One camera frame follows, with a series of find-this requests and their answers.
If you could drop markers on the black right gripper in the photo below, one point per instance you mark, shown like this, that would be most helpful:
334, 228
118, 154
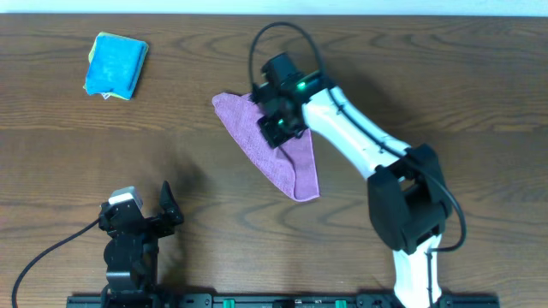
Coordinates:
272, 128

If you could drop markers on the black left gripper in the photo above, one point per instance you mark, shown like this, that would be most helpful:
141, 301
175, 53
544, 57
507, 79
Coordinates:
145, 223

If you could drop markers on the purple microfiber cloth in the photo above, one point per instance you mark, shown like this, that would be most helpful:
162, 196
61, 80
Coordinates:
290, 167

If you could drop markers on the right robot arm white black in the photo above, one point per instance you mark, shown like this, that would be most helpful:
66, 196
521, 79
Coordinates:
408, 200

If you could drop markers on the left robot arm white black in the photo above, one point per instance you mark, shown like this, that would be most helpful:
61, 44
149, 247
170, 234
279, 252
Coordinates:
131, 255

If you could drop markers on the blue folded cloth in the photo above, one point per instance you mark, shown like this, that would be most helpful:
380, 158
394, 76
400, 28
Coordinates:
114, 65

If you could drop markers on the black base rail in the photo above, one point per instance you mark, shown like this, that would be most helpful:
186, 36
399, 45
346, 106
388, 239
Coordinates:
205, 300

